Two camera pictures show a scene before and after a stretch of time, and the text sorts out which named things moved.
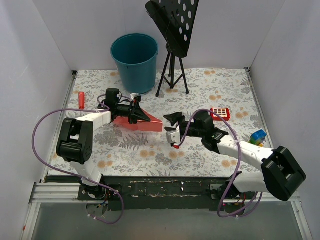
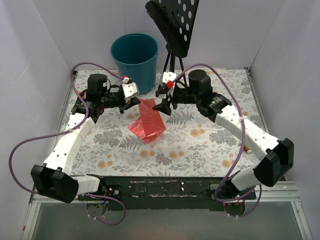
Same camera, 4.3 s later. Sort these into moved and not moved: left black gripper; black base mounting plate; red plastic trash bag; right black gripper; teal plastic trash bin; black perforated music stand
Moved: left black gripper; red plastic trash bag; right black gripper
Not moved: black perforated music stand; black base mounting plate; teal plastic trash bin
